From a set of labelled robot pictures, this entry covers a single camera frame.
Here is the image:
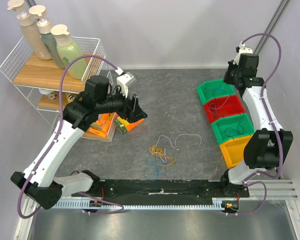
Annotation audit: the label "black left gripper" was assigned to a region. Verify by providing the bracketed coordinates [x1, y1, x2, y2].
[96, 85, 148, 124]

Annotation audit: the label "green storage bin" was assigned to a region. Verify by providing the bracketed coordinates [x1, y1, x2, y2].
[211, 113, 255, 145]
[196, 78, 236, 105]

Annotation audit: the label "white cable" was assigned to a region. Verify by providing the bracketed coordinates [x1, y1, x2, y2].
[157, 133, 202, 151]

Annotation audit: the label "red storage bin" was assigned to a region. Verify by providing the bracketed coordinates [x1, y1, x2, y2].
[203, 94, 246, 124]

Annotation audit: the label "yellow cable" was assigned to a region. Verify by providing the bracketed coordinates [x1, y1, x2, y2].
[148, 144, 177, 167]

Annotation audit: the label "black cable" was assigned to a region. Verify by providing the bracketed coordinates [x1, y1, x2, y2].
[223, 117, 250, 138]

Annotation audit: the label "yellow storage bin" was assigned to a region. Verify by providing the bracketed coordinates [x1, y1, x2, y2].
[219, 135, 252, 169]

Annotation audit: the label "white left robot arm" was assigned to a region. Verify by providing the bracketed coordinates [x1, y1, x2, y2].
[10, 72, 148, 210]

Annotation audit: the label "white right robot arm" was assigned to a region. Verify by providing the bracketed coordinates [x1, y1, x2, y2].
[219, 49, 293, 197]

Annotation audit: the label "orange yellow crayon box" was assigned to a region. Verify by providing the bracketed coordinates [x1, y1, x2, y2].
[114, 116, 144, 135]

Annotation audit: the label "orange boxes on shelf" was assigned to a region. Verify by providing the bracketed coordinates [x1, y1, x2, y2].
[87, 113, 118, 141]

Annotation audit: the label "white cup on shelf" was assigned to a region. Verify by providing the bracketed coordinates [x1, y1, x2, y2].
[38, 88, 58, 100]

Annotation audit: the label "light green pump bottle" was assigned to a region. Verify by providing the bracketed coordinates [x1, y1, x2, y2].
[51, 24, 87, 80]

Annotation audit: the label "grey-green pump bottle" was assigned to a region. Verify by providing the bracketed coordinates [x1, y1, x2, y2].
[29, 5, 65, 69]

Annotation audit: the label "beige pump bottle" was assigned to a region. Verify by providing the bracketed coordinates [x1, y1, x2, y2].
[7, 0, 52, 60]

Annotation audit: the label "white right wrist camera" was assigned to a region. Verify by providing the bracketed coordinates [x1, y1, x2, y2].
[233, 42, 253, 65]

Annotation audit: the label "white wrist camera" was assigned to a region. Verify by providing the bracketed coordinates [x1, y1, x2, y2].
[233, 42, 253, 65]
[115, 67, 136, 98]

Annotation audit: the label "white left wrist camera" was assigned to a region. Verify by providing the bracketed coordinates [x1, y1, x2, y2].
[115, 67, 136, 98]

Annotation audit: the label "white wire shelf rack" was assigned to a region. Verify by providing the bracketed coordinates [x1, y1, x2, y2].
[0, 37, 114, 128]

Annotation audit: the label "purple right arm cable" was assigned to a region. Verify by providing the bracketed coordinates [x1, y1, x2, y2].
[223, 32, 283, 217]

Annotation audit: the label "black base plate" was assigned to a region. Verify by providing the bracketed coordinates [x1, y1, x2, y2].
[71, 178, 251, 206]

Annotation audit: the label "grey cable duct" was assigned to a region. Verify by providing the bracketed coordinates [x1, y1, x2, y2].
[52, 197, 235, 211]

